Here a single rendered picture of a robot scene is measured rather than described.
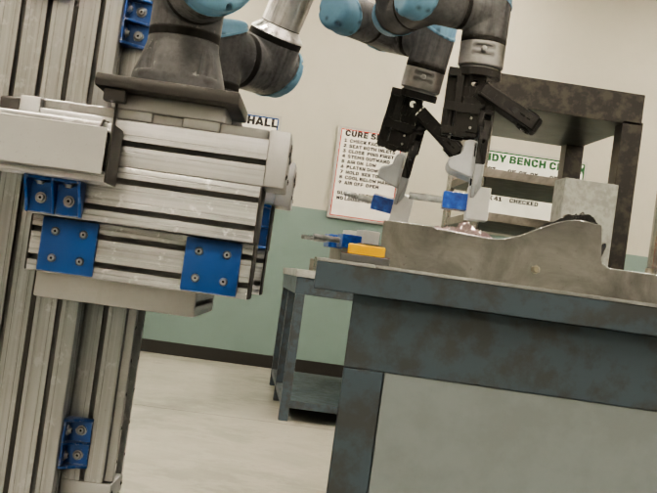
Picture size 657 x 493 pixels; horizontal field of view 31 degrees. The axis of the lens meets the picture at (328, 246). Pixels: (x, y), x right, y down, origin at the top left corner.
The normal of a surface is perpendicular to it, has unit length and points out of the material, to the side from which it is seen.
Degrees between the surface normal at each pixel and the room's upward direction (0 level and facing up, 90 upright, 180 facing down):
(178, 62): 72
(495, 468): 90
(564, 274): 90
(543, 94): 90
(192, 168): 90
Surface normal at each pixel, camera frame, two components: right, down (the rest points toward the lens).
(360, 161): 0.07, -0.01
